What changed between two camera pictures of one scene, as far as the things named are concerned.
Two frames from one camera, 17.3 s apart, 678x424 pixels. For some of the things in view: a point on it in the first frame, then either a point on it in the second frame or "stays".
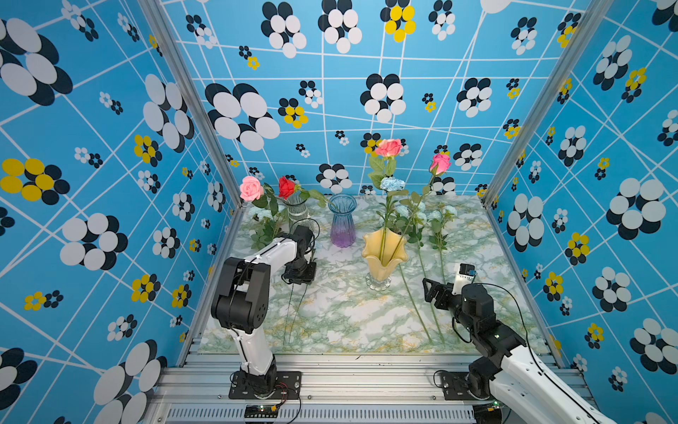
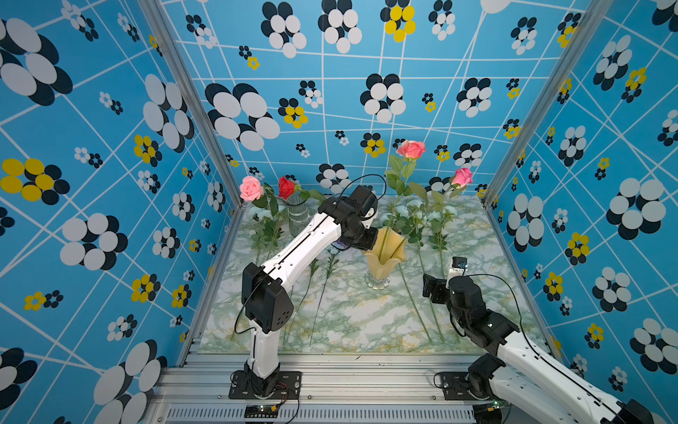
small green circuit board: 261,411 stays
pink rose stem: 252,191 stays
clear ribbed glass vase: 297,213 stays
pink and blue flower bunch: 398,209 to 410,213
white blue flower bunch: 426,224 stays
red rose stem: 288,187 stays
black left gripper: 309,277 to 369,242
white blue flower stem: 424,281 to 412,301
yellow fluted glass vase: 383,249 stays
